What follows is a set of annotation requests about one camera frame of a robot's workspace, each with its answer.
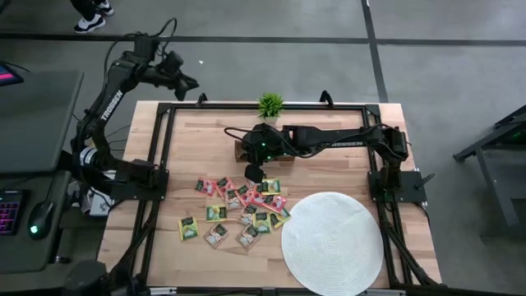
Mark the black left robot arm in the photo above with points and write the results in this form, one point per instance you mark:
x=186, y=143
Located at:
x=111, y=107

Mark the peach passion fruit tea sachet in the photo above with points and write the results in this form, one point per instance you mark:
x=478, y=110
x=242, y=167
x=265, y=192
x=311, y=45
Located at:
x=224, y=186
x=274, y=202
x=205, y=187
x=257, y=198
x=244, y=194

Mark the backlit black keyboard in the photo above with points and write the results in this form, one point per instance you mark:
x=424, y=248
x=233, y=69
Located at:
x=10, y=211

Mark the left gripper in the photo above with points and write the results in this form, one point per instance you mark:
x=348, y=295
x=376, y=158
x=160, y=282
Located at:
x=172, y=70

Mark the tablet with pink screen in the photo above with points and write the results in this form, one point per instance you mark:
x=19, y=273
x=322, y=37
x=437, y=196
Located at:
x=8, y=76

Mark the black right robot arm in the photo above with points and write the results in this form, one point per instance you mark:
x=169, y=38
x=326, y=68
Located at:
x=320, y=140

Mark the wooden three-compartment tea box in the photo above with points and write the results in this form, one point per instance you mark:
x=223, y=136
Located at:
x=238, y=154

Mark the small potted green plant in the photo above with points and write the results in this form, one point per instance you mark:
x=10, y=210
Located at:
x=270, y=106

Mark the person's leg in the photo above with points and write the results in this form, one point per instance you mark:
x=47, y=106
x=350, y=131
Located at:
x=84, y=7

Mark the dark grey keyboard shelf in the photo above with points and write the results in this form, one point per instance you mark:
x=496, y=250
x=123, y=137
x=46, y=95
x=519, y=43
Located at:
x=24, y=255

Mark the white round woven placemat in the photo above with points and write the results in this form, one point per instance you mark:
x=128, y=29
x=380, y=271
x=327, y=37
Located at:
x=333, y=246

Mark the white printed cardboard box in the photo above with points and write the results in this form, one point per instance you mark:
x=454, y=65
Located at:
x=100, y=204

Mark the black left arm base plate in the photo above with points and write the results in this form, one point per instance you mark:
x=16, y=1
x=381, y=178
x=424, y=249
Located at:
x=162, y=193

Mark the black computer mouse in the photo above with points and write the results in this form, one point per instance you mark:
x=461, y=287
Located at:
x=41, y=218

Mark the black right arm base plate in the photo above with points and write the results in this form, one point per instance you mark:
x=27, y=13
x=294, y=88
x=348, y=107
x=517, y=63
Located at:
x=413, y=187

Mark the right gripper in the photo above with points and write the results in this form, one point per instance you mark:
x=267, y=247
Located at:
x=257, y=148

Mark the person's shoe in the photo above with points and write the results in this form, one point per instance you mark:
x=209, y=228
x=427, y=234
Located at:
x=104, y=7
x=89, y=24

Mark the lemon lime twist tea sachet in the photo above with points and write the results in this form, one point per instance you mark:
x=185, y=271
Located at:
x=188, y=228
x=271, y=186
x=216, y=213
x=261, y=222
x=281, y=218

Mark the black metal side table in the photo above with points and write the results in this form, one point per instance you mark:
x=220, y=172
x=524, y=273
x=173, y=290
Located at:
x=498, y=189

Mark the silver metal bracket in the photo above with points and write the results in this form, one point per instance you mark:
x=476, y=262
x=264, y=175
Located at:
x=382, y=292
x=164, y=291

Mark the vanilla cinnamon apple tea sachet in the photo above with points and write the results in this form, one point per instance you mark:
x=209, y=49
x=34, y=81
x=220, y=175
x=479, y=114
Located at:
x=250, y=183
x=248, y=214
x=216, y=235
x=233, y=200
x=248, y=237

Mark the dark grey desk top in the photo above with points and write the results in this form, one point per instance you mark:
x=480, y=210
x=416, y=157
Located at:
x=37, y=123

